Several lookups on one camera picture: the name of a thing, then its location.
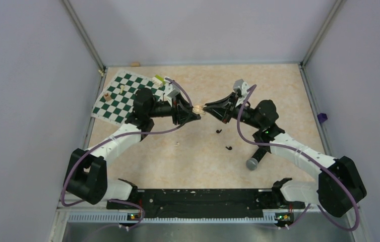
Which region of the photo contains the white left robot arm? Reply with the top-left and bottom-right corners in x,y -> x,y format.
60,88 -> 201,208

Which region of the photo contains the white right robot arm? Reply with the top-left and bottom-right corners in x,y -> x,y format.
203,93 -> 367,217

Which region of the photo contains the white earbud charging case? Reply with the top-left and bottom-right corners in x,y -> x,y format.
192,104 -> 206,115

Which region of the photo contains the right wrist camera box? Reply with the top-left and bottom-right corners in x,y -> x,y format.
233,79 -> 250,98

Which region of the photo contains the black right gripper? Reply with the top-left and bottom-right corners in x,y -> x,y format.
204,92 -> 263,130

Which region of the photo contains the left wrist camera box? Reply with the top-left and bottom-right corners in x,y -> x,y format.
164,82 -> 180,100

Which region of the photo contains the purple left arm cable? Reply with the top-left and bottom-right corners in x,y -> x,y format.
59,77 -> 194,231

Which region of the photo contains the green white chessboard mat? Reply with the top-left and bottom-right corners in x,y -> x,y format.
91,69 -> 165,126

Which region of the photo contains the green white toy block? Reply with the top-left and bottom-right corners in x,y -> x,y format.
152,75 -> 166,88

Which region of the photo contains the small purple object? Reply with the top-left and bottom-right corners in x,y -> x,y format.
317,113 -> 328,124

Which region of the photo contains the black microphone grey head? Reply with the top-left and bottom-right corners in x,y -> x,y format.
245,147 -> 270,171

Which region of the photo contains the small wooden cube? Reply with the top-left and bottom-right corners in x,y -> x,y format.
103,93 -> 112,102

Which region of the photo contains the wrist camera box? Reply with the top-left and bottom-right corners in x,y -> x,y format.
233,79 -> 250,98
164,82 -> 180,100

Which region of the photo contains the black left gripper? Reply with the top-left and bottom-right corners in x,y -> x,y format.
148,93 -> 201,125

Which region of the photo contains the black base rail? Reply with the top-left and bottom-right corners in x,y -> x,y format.
106,189 -> 306,219

